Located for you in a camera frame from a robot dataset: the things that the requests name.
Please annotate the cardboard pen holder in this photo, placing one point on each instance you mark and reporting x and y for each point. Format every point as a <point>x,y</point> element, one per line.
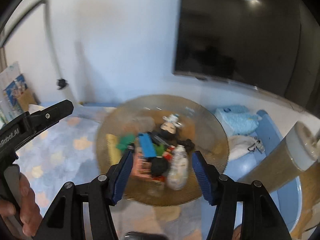
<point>26,101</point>

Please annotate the white cloth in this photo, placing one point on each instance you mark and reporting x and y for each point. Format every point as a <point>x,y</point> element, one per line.
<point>241,147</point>

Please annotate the black television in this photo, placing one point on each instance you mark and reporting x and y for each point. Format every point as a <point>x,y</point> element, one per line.
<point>237,35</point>

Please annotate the black pipe bracket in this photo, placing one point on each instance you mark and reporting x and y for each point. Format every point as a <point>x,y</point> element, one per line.
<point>62,83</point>

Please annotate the patterned tablecloth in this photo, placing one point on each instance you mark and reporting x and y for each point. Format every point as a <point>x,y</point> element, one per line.
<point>62,155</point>

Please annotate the blue plastic tray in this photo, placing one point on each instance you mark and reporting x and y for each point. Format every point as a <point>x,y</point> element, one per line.
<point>271,132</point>

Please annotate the person's left hand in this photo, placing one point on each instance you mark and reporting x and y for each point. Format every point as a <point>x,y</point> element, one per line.
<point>28,205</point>

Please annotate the black lumpy object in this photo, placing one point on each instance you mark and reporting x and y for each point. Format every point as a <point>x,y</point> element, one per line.
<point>187,144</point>

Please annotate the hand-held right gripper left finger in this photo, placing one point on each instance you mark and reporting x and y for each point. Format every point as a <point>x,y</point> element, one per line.
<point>122,177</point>

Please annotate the green spiky brush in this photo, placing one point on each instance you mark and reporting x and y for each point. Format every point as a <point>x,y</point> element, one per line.
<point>126,141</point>

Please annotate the blue box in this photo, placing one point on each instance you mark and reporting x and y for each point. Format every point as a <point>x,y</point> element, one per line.
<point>147,145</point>

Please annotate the toy figure with white hat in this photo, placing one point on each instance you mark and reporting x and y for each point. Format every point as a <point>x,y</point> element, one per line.
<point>171,127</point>

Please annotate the pink cardboard box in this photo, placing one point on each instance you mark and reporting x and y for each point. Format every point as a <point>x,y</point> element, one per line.
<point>140,167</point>

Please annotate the amber glass bowl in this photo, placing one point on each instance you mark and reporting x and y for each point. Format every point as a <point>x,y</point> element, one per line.
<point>207,130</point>

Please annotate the beige speckled oval device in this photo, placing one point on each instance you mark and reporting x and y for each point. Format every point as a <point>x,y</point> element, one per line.
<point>178,172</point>

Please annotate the tall cylinder with grey cap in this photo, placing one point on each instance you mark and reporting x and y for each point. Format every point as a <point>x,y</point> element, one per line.
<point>275,160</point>

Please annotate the yellow block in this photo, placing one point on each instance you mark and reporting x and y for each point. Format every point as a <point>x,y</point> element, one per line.
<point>112,147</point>

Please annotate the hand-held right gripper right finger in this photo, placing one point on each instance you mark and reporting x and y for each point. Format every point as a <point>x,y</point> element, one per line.
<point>202,177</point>

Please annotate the light blue towel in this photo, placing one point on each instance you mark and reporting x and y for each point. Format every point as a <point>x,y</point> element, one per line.
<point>237,121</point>

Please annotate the black red toy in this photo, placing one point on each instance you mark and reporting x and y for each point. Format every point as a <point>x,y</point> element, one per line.
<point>160,166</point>

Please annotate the black packet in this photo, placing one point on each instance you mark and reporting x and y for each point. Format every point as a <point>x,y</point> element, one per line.
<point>158,139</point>

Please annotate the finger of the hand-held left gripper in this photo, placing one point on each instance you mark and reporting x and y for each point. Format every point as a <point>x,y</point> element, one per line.
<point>50,115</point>

